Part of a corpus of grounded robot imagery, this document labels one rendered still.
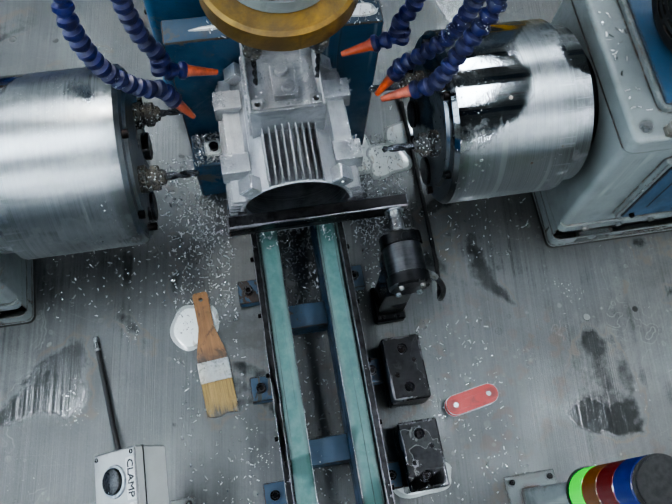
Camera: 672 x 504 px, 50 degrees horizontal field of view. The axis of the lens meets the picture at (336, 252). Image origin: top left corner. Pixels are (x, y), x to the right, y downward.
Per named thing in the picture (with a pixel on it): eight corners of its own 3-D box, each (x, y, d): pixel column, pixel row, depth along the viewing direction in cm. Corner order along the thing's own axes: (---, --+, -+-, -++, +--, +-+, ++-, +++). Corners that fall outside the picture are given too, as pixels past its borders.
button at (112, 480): (112, 470, 85) (99, 470, 84) (129, 465, 84) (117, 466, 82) (113, 496, 84) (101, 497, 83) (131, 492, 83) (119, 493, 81)
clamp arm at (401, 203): (402, 197, 105) (227, 220, 103) (405, 188, 102) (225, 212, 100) (407, 219, 104) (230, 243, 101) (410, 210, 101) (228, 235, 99)
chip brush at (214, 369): (184, 297, 119) (183, 295, 118) (214, 290, 120) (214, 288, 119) (208, 420, 112) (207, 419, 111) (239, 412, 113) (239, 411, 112)
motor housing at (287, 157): (220, 127, 117) (207, 56, 99) (336, 113, 119) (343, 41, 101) (235, 241, 110) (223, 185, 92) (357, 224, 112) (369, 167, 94)
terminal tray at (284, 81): (239, 68, 103) (235, 36, 96) (313, 60, 104) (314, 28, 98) (250, 141, 99) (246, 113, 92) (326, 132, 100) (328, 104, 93)
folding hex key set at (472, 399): (490, 382, 116) (493, 380, 115) (498, 401, 115) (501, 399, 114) (440, 400, 115) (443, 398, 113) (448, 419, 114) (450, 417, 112)
